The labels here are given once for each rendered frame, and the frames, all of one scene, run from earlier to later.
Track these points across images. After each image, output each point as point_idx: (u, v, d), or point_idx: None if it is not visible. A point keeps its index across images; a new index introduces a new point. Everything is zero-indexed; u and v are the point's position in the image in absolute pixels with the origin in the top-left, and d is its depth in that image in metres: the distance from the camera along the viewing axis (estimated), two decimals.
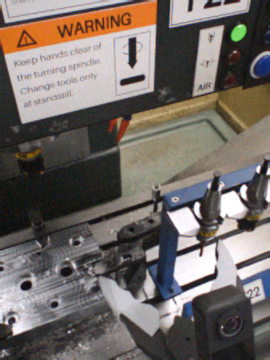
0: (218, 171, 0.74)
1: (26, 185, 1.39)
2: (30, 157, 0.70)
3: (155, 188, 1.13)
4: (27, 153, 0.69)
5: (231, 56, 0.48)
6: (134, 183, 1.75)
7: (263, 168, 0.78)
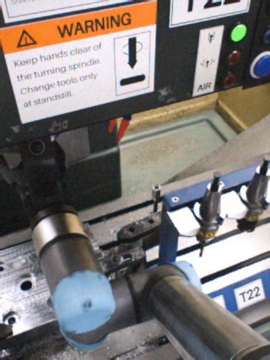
0: (218, 172, 0.74)
1: None
2: None
3: (155, 188, 1.13)
4: None
5: (231, 56, 0.48)
6: (134, 183, 1.75)
7: (263, 169, 0.78)
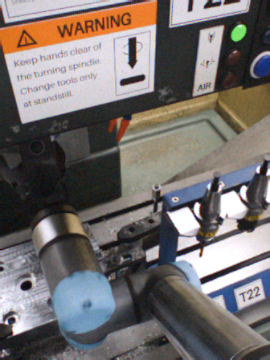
0: (218, 172, 0.74)
1: None
2: None
3: (155, 188, 1.13)
4: None
5: (231, 56, 0.48)
6: (134, 183, 1.75)
7: (263, 169, 0.78)
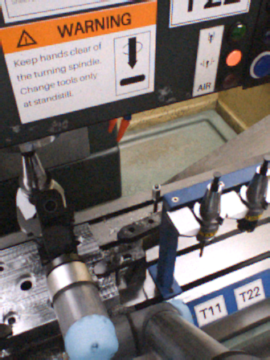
0: (218, 172, 0.74)
1: None
2: None
3: (155, 188, 1.13)
4: None
5: (231, 56, 0.48)
6: (134, 183, 1.75)
7: (263, 169, 0.78)
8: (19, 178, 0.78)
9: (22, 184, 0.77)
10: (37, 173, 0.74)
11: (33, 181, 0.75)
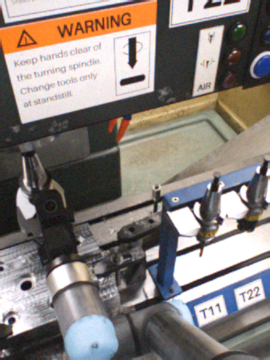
0: (218, 172, 0.74)
1: None
2: None
3: (155, 188, 1.13)
4: None
5: (231, 56, 0.48)
6: (134, 183, 1.75)
7: (263, 169, 0.78)
8: (19, 178, 0.78)
9: (22, 184, 0.77)
10: (37, 173, 0.74)
11: (33, 181, 0.75)
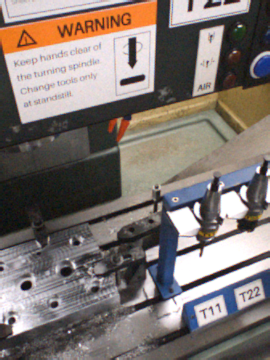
0: (218, 172, 0.74)
1: (26, 185, 1.39)
2: None
3: (155, 188, 1.13)
4: None
5: (231, 56, 0.48)
6: (134, 183, 1.75)
7: (263, 169, 0.78)
8: None
9: None
10: None
11: None
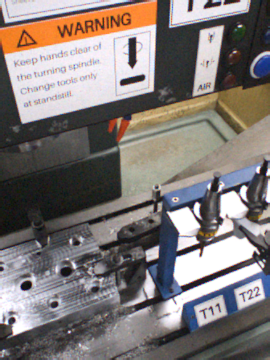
0: (218, 172, 0.74)
1: (26, 185, 1.39)
2: None
3: (155, 188, 1.13)
4: None
5: (231, 56, 0.48)
6: (134, 183, 1.75)
7: (263, 169, 0.78)
8: None
9: None
10: None
11: None
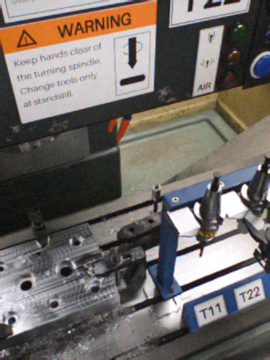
0: (218, 172, 0.74)
1: (26, 185, 1.39)
2: None
3: (155, 188, 1.13)
4: None
5: (231, 56, 0.48)
6: (134, 183, 1.75)
7: (264, 166, 0.78)
8: None
9: None
10: None
11: None
